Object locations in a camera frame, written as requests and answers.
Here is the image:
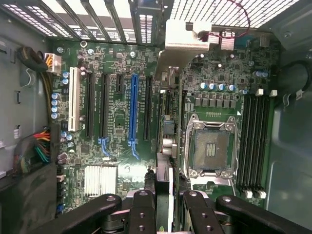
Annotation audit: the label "white expansion slot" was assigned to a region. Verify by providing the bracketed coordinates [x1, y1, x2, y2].
[68, 67, 80, 132]

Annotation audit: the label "red black twisted wire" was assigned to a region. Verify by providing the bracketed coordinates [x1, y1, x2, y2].
[197, 0, 250, 41]

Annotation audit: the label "CPU socket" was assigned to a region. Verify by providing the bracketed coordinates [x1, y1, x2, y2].
[185, 113, 239, 179]

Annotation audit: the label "white power connector yellow wires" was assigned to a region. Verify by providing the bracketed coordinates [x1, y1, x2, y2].
[44, 53, 62, 76]

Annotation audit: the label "grey power supply unit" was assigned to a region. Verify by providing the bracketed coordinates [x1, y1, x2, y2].
[0, 9, 53, 171]

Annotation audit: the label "black plastic shroud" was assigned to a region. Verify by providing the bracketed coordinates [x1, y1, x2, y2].
[0, 160, 60, 234]

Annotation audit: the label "green motherboard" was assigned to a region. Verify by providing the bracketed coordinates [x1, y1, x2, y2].
[50, 40, 281, 221]

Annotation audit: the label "silver chipset heatsink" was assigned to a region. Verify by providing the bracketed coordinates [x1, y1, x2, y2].
[84, 165, 118, 196]

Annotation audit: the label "coloured main power wires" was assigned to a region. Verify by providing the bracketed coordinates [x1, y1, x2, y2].
[13, 125, 61, 174]

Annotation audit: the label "short black expansion slot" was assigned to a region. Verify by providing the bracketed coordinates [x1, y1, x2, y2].
[116, 74, 124, 94]

